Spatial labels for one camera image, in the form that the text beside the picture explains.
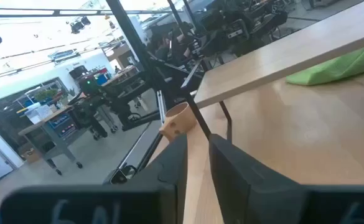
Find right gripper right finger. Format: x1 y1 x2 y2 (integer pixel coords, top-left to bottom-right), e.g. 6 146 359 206
208 134 364 224

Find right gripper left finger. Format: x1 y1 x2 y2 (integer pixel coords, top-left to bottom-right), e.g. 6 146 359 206
0 134 189 224

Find blue storage crate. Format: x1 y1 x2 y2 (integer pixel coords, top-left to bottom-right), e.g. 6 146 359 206
48 113 77 138

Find cardboard box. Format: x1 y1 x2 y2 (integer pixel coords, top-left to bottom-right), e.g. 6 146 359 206
21 147 42 165

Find black background robot station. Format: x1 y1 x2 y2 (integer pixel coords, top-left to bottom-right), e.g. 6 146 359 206
68 65 161 141

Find grey metal workbench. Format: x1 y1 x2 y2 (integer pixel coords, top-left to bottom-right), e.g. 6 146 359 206
17 104 85 177

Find white storage bin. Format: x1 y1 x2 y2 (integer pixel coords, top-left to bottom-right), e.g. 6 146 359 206
24 104 54 124

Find green potted plant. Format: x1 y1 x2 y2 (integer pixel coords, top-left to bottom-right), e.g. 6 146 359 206
33 88 59 103

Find green cloth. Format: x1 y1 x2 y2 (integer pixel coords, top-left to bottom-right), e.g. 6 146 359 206
286 42 364 86

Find black ceiling spotlights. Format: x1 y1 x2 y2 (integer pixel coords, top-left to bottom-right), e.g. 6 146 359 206
69 16 91 35

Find wooden cup with handle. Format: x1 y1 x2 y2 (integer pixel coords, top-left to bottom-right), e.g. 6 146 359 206
159 101 198 142

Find wooden shelf with black frame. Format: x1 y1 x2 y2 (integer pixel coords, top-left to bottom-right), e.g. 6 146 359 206
180 0 364 144

